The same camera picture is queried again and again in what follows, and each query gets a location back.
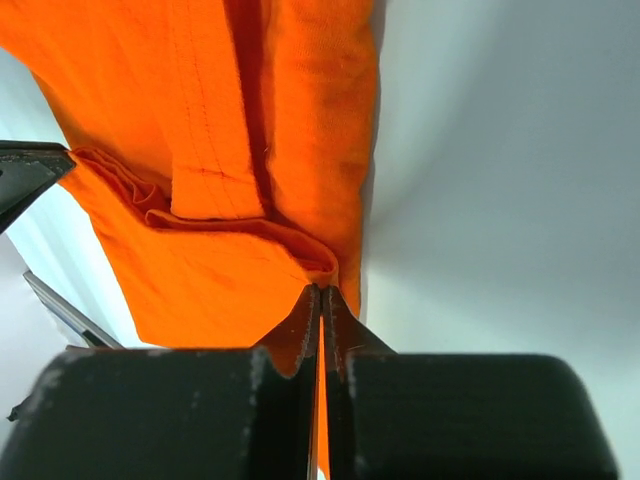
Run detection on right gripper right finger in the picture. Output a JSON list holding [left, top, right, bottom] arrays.
[[322, 286, 394, 479]]

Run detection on aluminium front frame rail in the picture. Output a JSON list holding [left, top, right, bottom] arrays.
[[23, 270, 123, 349]]

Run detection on orange t shirt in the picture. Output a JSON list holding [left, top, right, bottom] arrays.
[[1, 1, 378, 479]]

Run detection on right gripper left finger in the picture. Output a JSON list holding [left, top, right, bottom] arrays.
[[254, 284, 321, 479]]

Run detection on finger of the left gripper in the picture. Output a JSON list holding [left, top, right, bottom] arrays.
[[0, 140, 76, 233]]

